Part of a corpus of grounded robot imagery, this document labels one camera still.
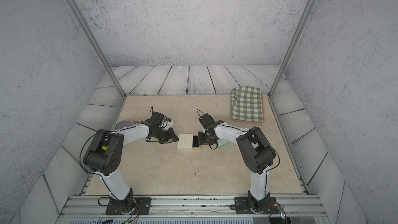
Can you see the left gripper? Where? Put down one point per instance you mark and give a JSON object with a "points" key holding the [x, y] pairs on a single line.
{"points": [[171, 135]]}

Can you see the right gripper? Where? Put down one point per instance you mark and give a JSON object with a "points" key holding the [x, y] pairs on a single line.
{"points": [[202, 141]]}

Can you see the cream jewelry box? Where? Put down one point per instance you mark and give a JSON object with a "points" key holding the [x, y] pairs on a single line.
{"points": [[185, 142]]}

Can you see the cream box black drawer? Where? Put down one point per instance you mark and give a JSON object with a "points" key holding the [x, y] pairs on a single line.
{"points": [[195, 143]]}

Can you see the mint green jewelry box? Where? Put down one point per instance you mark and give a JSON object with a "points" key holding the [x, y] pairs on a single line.
{"points": [[222, 143]]}

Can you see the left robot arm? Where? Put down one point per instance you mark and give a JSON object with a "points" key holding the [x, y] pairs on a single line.
{"points": [[103, 156]]}

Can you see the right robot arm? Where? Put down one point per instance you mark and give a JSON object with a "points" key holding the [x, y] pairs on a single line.
{"points": [[257, 153]]}

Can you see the purple bowl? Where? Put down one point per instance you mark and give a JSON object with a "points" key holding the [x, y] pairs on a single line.
{"points": [[122, 125]]}

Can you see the green checkered cloth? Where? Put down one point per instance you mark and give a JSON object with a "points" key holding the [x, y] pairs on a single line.
{"points": [[245, 92]]}

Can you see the pink board under cloth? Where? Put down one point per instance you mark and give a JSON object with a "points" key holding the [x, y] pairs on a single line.
{"points": [[263, 112]]}

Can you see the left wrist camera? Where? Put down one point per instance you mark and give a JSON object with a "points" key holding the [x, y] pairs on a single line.
{"points": [[160, 120]]}

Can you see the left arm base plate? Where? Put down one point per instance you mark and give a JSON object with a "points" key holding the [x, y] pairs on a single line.
{"points": [[140, 206]]}

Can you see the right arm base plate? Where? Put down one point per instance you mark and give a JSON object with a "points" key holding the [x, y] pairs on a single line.
{"points": [[246, 205]]}

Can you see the front aluminium rail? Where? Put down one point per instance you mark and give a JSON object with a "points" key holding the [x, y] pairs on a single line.
{"points": [[195, 209]]}

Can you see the left aluminium frame post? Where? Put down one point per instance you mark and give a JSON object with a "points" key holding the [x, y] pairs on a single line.
{"points": [[77, 14]]}

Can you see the aluminium frame post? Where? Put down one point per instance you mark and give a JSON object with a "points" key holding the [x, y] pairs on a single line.
{"points": [[308, 9], [77, 14]]}

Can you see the right aluminium frame post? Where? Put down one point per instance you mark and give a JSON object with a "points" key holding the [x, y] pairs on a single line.
{"points": [[308, 9]]}

